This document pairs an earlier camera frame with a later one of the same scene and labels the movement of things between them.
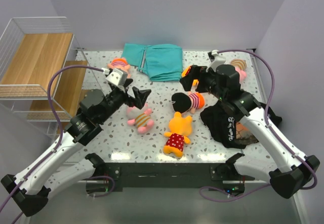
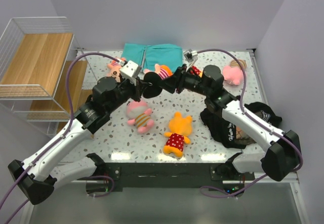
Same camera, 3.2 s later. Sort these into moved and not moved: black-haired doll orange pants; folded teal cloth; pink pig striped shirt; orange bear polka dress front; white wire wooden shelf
Moved: black-haired doll orange pants
Not moved: pink pig striped shirt; white wire wooden shelf; folded teal cloth; orange bear polka dress front
